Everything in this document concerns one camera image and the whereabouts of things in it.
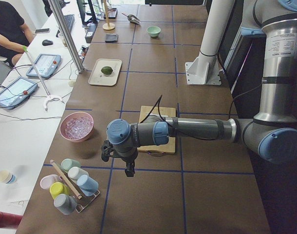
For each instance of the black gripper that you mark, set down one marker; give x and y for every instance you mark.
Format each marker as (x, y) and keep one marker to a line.
(128, 161)

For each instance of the mint green bowl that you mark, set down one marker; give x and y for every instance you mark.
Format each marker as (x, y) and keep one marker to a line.
(153, 31)

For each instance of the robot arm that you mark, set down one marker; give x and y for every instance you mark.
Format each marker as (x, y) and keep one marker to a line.
(270, 133)

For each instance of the pink bowl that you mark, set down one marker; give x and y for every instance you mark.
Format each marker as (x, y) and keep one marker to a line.
(75, 115)

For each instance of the blue cup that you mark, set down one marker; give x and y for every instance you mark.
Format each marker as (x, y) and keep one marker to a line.
(87, 185)

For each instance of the bamboo cutting board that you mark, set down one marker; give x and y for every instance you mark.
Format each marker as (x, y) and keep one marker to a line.
(162, 142)

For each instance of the green cup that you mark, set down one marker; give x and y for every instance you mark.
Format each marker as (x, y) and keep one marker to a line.
(68, 163)

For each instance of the clear ice cubes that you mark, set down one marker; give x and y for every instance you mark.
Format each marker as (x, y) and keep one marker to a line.
(77, 128)

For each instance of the grey cup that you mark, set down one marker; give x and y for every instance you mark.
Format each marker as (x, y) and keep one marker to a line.
(65, 204)

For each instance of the yellow cup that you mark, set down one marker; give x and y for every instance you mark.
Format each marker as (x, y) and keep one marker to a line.
(58, 188)

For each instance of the pink cup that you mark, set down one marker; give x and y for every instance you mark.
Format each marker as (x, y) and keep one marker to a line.
(47, 181)

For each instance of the cream rabbit tray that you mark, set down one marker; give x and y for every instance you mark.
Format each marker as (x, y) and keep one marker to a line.
(98, 78)

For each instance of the green avocado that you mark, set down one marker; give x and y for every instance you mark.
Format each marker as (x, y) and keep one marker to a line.
(106, 70)

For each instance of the reacher grabber stick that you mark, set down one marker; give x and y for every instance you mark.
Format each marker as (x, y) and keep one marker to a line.
(49, 97)

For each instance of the white paper cup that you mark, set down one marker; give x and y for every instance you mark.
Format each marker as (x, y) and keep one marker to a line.
(7, 177)

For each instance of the grey folded cloth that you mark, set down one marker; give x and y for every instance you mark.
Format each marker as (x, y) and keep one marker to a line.
(111, 38)

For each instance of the far teach pendant tablet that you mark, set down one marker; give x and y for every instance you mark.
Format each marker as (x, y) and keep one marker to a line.
(47, 64)

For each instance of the teach pendant tablet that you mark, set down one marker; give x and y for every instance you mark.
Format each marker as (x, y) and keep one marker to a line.
(17, 92)
(47, 64)

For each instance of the red cylinder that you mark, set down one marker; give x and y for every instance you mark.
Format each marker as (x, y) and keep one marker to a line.
(9, 221)

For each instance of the near teach pendant tablet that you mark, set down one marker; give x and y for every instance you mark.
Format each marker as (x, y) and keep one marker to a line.
(17, 92)

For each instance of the black box with label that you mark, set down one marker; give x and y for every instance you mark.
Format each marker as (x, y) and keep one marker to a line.
(89, 32)

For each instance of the wooden mug tree stand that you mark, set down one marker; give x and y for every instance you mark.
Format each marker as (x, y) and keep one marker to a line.
(108, 26)

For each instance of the metal scoop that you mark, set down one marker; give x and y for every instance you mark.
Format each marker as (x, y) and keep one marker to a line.
(132, 18)

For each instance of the black computer mouse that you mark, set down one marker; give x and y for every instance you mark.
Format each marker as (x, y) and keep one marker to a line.
(47, 42)

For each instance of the black keyboard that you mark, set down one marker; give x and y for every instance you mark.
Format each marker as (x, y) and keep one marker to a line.
(69, 19)

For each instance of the smartphone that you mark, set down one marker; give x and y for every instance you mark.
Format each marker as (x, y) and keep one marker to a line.
(42, 31)

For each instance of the seated person in black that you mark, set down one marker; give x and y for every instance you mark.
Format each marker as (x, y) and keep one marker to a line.
(14, 33)

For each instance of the cup rack with wooden handle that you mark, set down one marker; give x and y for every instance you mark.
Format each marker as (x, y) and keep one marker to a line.
(75, 192)

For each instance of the white pillar mount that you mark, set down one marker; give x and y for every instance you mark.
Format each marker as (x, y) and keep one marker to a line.
(204, 70)

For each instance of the aluminium frame post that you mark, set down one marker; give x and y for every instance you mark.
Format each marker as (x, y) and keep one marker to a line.
(57, 12)

